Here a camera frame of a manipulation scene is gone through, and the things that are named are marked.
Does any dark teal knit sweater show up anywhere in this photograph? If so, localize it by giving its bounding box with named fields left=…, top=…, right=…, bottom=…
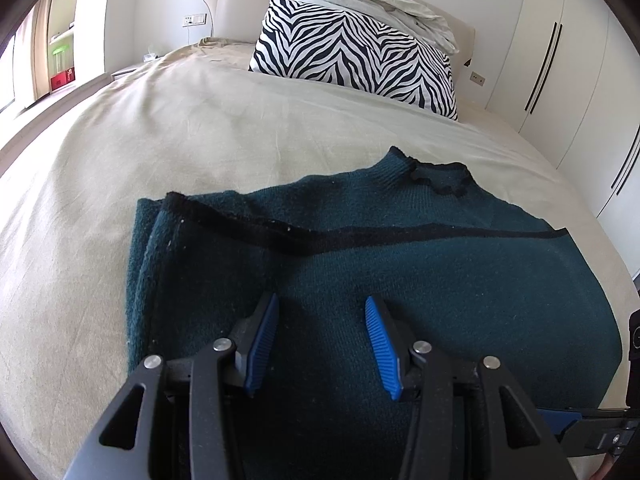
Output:
left=126, top=148, right=623, bottom=479

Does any person's right hand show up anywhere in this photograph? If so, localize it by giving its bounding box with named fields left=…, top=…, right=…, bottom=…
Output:
left=589, top=455, right=615, bottom=480

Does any cream bed sheet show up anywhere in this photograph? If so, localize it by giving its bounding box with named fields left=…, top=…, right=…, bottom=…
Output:
left=1, top=41, right=639, bottom=479

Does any zebra print pillow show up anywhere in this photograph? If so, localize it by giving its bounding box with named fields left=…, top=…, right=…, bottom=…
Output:
left=248, top=0, right=458, bottom=120

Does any red box on shelf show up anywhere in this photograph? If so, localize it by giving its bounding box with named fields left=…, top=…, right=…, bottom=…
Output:
left=50, top=67, right=75, bottom=91

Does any beige upholstered headboard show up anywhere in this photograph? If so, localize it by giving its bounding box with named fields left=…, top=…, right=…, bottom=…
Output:
left=204, top=0, right=475, bottom=75

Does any crumpled white duvet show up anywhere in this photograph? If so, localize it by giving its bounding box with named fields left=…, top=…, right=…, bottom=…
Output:
left=321, top=0, right=460, bottom=55

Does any green plastic stool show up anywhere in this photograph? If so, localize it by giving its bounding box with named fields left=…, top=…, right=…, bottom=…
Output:
left=49, top=41, right=74, bottom=76

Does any wall power socket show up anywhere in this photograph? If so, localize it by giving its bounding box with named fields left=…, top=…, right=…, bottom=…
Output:
left=470, top=72, right=485, bottom=86

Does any white wardrobe with black handles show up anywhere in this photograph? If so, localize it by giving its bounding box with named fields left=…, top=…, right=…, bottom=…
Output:
left=488, top=0, right=639, bottom=276

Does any wall switch panel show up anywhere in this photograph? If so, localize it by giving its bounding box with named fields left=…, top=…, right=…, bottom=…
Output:
left=181, top=13, right=207, bottom=28

